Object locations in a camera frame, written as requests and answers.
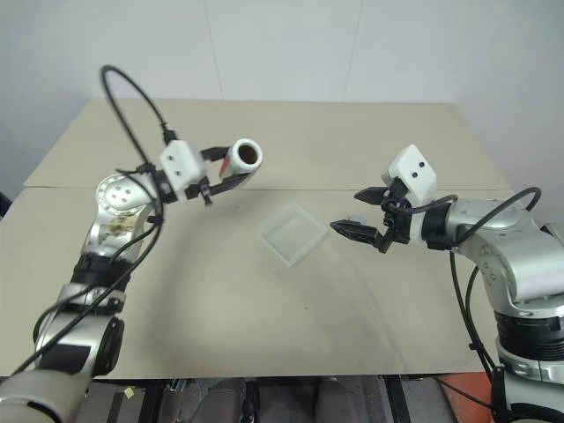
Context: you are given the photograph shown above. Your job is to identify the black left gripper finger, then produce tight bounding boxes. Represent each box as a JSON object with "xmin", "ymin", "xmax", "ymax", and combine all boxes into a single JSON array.
[
  {"xmin": 200, "ymin": 145, "xmax": 231, "ymax": 164},
  {"xmin": 207, "ymin": 172, "xmax": 254, "ymax": 197}
]

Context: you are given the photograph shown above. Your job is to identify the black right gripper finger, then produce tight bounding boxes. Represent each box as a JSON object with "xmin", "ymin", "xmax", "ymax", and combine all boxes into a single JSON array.
[
  {"xmin": 354, "ymin": 187, "xmax": 390, "ymax": 205},
  {"xmin": 330, "ymin": 219, "xmax": 383, "ymax": 251}
]

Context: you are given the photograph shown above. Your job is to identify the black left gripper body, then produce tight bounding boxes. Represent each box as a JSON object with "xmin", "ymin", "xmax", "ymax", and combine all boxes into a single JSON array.
[{"xmin": 184, "ymin": 174, "xmax": 214, "ymax": 207}]

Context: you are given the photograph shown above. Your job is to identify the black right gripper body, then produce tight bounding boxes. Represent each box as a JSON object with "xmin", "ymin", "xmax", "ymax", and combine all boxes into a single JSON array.
[{"xmin": 379, "ymin": 178, "xmax": 413, "ymax": 255}]

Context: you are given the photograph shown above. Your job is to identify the silver can with red label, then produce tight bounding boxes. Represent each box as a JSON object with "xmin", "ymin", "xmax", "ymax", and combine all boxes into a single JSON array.
[{"xmin": 219, "ymin": 138, "xmax": 264, "ymax": 178}]

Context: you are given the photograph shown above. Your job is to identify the clear square plastic tray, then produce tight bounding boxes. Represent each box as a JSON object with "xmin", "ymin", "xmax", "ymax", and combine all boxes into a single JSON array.
[{"xmin": 256, "ymin": 201, "xmax": 328, "ymax": 267}]

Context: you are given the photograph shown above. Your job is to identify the orange floor mat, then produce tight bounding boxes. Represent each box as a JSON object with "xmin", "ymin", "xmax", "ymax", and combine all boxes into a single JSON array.
[{"xmin": 438, "ymin": 373, "xmax": 495, "ymax": 423}]

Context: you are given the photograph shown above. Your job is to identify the dark grey rounded shape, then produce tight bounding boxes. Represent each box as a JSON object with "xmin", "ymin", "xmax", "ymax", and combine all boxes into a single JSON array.
[{"xmin": 201, "ymin": 378, "xmax": 248, "ymax": 423}]

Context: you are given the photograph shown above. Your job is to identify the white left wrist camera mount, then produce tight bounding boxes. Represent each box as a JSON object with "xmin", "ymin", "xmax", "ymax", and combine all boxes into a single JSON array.
[{"xmin": 159, "ymin": 139, "xmax": 206, "ymax": 197}]

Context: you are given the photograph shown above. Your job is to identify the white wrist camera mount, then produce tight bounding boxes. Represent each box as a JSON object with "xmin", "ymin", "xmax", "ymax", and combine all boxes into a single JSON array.
[
  {"xmin": 381, "ymin": 144, "xmax": 438, "ymax": 244},
  {"xmin": 159, "ymin": 139, "xmax": 206, "ymax": 197}
]

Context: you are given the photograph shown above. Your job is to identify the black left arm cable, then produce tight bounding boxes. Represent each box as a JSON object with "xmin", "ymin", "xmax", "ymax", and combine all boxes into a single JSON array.
[{"xmin": 0, "ymin": 64, "xmax": 178, "ymax": 375}]

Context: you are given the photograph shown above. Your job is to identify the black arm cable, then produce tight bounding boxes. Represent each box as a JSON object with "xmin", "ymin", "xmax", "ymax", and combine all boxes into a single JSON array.
[
  {"xmin": 0, "ymin": 64, "xmax": 178, "ymax": 375},
  {"xmin": 382, "ymin": 187, "xmax": 543, "ymax": 423}
]

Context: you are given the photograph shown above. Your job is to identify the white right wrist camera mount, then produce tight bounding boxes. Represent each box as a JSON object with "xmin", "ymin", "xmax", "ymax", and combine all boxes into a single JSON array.
[{"xmin": 381, "ymin": 144, "xmax": 438, "ymax": 244}]

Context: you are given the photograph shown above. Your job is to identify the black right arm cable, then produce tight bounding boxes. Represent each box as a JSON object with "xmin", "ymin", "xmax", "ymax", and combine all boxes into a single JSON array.
[{"xmin": 382, "ymin": 187, "xmax": 543, "ymax": 423}]

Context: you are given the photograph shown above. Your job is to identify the black table frame leg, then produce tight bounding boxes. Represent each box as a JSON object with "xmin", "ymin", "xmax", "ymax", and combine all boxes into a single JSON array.
[
  {"xmin": 141, "ymin": 378, "xmax": 167, "ymax": 423},
  {"xmin": 382, "ymin": 374, "xmax": 414, "ymax": 423}
]

